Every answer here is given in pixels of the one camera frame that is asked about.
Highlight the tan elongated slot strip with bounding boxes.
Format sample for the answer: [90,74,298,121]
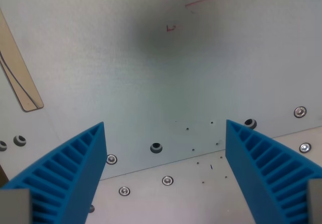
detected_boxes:
[0,7,44,113]

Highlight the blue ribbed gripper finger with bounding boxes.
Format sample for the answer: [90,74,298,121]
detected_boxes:
[224,119,322,224]
[0,121,109,224]

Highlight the thin dark cable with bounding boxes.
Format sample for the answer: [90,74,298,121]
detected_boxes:
[0,50,41,108]

